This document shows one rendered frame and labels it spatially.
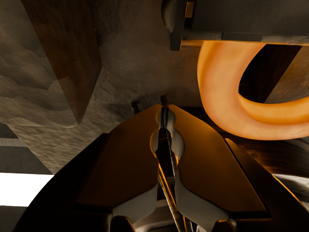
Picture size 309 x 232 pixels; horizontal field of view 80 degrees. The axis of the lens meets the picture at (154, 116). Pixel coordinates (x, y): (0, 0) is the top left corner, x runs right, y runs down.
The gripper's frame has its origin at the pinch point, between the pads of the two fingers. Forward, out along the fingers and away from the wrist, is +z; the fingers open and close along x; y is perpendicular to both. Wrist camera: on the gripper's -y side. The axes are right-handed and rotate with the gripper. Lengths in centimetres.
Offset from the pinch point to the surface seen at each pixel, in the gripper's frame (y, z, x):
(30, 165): 559, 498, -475
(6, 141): 340, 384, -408
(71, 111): 1.7, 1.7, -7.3
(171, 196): 13.1, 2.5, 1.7
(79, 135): 22.3, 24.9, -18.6
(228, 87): -0.1, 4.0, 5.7
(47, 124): 3.2, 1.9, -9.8
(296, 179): 13.2, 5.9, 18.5
